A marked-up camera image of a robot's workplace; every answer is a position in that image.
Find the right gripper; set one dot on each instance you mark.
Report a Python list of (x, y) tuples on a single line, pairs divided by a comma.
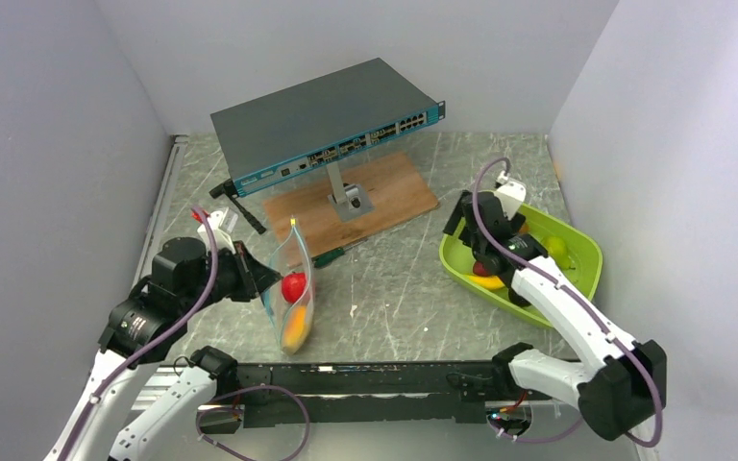
[(455, 219)]

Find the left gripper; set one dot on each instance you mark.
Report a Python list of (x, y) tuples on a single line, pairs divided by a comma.
[(255, 278)]

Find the red apple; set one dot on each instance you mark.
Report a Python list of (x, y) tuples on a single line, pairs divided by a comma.
[(293, 287)]

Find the clear zip top bag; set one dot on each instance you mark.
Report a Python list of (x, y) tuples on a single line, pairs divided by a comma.
[(289, 303)]

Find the orange yellow mango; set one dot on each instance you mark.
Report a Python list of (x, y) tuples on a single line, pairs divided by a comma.
[(295, 329)]

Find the purple sweet potato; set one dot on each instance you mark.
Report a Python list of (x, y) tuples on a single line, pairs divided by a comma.
[(479, 270)]

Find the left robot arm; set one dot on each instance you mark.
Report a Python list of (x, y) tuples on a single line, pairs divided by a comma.
[(187, 275)]

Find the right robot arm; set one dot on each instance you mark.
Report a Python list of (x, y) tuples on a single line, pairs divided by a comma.
[(545, 272)]

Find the green plastic tray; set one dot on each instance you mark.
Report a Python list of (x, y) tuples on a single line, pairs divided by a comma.
[(457, 260)]

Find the wooden board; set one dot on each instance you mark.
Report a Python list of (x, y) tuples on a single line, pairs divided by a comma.
[(393, 190)]

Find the yellow banana left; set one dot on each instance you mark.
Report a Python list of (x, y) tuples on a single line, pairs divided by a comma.
[(491, 283)]

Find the green pear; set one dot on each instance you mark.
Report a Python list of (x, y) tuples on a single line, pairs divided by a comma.
[(559, 251)]

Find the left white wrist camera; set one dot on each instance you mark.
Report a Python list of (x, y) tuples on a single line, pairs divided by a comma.
[(222, 222)]

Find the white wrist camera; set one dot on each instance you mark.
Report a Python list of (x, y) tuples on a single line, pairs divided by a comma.
[(222, 222), (511, 194)]

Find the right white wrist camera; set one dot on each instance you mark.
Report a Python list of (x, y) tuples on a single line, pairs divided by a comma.
[(511, 194)]

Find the green handled screwdriver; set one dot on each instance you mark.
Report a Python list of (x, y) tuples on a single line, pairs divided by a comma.
[(329, 257)]

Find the grey metal stand bracket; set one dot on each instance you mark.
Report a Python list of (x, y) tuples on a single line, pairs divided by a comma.
[(349, 200)]

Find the grey teal network switch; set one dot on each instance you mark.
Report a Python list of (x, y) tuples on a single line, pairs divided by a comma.
[(295, 130)]

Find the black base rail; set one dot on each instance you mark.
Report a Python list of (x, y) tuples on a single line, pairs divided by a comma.
[(465, 392)]

